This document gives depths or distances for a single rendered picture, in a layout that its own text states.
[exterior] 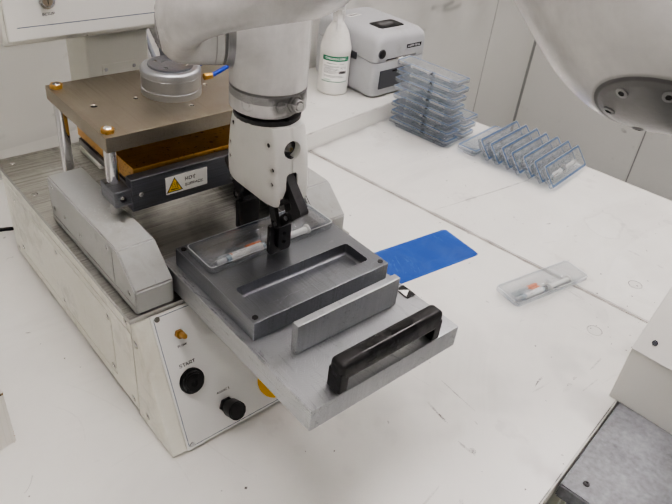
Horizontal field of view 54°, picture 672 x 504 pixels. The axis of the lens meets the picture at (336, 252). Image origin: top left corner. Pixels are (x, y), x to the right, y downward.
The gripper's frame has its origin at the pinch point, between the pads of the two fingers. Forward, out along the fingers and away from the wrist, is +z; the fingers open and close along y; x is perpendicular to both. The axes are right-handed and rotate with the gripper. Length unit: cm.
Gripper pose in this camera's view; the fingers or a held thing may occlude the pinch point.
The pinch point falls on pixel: (262, 225)
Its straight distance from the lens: 82.1
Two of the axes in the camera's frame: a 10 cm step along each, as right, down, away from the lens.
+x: -7.6, 3.2, -5.7
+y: -6.5, -4.9, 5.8
